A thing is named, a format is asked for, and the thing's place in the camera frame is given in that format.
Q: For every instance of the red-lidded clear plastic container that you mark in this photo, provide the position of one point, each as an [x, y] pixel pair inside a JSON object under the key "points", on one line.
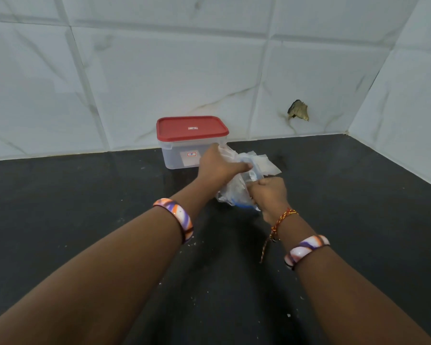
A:
{"points": [[179, 156]]}

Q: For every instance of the person's right hand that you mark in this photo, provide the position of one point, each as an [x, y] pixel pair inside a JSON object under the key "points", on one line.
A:
{"points": [[271, 197]]}

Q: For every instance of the orange purple white bangle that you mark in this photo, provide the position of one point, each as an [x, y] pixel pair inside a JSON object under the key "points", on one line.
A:
{"points": [[179, 215], [303, 249]]}

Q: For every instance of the person's left forearm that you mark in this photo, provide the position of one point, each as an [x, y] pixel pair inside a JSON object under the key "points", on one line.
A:
{"points": [[86, 291]]}

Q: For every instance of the person's right forearm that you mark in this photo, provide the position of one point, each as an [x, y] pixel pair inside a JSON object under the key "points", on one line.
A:
{"points": [[355, 301]]}

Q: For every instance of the large clear blue-zip bag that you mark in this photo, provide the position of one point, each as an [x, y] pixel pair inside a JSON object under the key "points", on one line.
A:
{"points": [[237, 190]]}

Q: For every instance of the person's left hand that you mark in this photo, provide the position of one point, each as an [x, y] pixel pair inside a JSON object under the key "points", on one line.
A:
{"points": [[215, 170]]}

